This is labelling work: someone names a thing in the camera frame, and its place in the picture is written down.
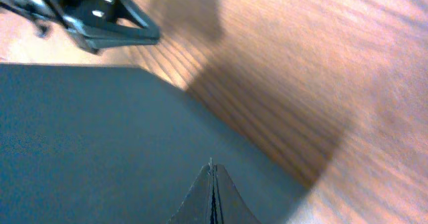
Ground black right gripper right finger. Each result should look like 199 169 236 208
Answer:
213 164 261 224

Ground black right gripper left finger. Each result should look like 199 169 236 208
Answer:
167 160 213 224

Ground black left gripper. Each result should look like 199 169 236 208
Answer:
1 0 161 53

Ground black box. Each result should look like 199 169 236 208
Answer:
1 64 306 223

